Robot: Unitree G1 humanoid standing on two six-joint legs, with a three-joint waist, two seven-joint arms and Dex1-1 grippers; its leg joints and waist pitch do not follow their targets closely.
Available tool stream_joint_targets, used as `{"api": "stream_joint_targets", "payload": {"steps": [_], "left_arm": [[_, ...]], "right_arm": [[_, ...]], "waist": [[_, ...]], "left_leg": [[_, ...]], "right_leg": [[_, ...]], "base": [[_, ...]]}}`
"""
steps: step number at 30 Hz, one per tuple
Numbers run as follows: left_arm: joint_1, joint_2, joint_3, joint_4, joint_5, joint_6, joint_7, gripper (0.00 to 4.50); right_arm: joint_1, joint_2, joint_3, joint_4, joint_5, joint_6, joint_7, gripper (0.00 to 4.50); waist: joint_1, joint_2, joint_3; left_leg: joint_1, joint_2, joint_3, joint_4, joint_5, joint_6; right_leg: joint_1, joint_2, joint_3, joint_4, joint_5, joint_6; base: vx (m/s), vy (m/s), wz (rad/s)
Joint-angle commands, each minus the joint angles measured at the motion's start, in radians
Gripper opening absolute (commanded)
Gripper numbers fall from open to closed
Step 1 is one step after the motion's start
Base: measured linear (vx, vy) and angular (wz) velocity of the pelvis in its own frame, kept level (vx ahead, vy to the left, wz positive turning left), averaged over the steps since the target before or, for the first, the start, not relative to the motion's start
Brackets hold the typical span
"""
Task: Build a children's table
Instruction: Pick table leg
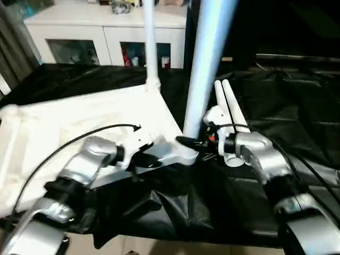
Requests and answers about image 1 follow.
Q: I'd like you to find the white plastic table top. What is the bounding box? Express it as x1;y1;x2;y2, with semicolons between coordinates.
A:
0;85;200;218

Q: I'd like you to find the black mat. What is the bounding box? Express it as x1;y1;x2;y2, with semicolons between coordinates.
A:
0;61;340;249

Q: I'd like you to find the white cabinet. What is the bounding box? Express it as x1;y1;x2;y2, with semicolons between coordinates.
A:
24;0;189;70

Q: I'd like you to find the grey curtain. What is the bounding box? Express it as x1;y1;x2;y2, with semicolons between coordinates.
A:
0;0;42;88

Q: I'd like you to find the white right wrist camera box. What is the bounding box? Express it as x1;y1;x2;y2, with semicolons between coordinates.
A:
203;105;229;156

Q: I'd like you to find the silver metal rail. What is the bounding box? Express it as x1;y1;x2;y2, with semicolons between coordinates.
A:
256;52;340;64

